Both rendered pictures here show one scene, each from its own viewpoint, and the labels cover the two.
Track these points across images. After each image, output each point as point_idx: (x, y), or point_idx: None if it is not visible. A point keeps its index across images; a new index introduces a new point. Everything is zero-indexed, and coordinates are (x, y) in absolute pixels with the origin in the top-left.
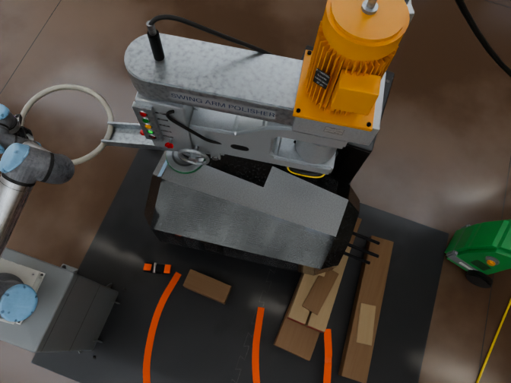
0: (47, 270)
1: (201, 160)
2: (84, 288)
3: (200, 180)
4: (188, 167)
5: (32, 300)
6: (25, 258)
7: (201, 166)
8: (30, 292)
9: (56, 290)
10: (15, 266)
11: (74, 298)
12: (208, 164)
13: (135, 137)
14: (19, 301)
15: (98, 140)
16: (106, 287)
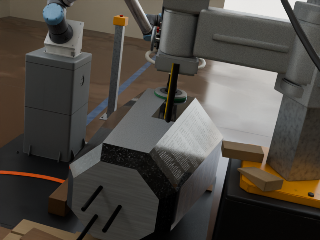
0: (76, 58)
1: (167, 95)
2: (65, 89)
3: (150, 97)
4: (159, 91)
5: (54, 16)
6: (84, 55)
7: (162, 98)
8: (58, 14)
9: (63, 59)
10: (77, 36)
11: (58, 79)
12: (165, 101)
13: None
14: (53, 10)
15: None
16: (69, 130)
